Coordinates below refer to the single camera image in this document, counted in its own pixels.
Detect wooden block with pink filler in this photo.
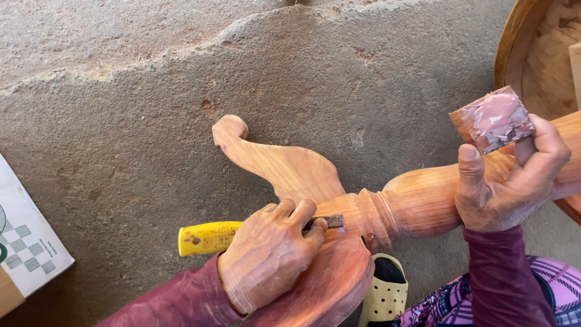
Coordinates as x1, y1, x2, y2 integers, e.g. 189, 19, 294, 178
449, 85, 537, 155

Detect person's pink patterned trousers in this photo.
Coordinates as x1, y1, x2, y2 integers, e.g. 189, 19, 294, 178
394, 256, 581, 327

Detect pale wooden batten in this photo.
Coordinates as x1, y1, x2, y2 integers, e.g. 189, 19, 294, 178
569, 42, 581, 110

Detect person's left hand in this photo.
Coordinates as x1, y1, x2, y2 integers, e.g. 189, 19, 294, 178
217, 198, 328, 315

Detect round wooden table top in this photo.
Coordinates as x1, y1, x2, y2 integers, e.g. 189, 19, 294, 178
494, 0, 581, 226

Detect turned wooden table pedestal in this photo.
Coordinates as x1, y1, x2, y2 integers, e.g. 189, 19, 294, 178
212, 111, 581, 327

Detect cardboard box with checker print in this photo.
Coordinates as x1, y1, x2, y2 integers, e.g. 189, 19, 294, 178
0, 152, 75, 319

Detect yellow perforated clog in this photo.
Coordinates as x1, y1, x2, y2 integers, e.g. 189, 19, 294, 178
358, 253, 409, 327

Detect yellow-handled chisel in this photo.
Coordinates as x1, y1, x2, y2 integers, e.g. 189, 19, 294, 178
178, 214, 345, 258

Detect person's right hand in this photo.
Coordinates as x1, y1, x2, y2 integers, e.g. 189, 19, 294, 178
455, 114, 572, 233

